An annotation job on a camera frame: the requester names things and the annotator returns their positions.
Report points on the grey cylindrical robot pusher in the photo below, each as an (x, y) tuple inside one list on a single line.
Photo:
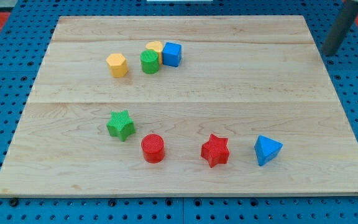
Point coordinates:
[(341, 26)]

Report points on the red star block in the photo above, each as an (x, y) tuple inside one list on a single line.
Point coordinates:
[(215, 150)]

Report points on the yellow hexagon block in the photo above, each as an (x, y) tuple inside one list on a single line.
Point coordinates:
[(117, 65)]

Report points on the blue triangle block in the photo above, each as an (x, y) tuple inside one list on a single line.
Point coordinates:
[(266, 149)]

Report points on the yellow heart block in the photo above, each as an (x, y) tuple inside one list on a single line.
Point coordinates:
[(156, 46)]

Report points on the blue cube block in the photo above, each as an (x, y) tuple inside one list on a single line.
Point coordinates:
[(171, 54)]

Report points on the green star block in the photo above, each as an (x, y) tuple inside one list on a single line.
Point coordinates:
[(120, 125)]

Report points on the red cylinder block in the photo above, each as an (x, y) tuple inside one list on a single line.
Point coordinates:
[(153, 148)]

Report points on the green cylinder block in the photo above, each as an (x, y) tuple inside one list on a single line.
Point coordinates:
[(149, 61)]

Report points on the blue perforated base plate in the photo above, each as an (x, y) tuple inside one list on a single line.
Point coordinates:
[(24, 39)]

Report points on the wooden board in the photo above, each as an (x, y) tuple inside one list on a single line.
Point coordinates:
[(239, 77)]

